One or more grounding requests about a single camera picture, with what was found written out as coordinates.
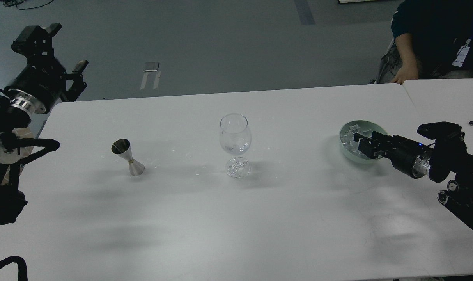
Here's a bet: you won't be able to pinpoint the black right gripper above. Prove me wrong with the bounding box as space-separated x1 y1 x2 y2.
353 131 431 178

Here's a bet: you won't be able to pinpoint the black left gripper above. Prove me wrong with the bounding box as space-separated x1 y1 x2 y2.
4 23 89 114

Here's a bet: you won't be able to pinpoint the clear ice cubes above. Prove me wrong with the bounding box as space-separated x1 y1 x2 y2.
340 123 363 158

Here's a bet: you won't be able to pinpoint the steel cocktail jigger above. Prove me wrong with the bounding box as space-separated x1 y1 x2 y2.
110 139 145 176

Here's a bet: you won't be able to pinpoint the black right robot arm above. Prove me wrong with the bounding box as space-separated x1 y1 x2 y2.
353 121 473 231

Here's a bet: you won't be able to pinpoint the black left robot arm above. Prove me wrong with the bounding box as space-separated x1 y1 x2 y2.
0 23 88 226

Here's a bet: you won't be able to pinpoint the clear wine glass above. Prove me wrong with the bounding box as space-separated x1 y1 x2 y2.
219 113 252 179

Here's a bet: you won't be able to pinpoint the person's hand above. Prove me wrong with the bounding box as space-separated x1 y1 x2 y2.
390 65 419 85

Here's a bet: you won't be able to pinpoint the green bowl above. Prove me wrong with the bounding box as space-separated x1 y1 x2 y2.
338 120 387 164

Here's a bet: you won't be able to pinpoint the grey tape on floor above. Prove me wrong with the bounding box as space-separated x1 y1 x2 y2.
140 62 161 90

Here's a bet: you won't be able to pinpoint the person in teal shirt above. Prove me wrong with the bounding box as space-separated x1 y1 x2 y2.
376 0 473 84

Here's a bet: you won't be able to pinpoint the black cables on floor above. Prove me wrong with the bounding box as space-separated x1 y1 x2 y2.
0 0 54 16

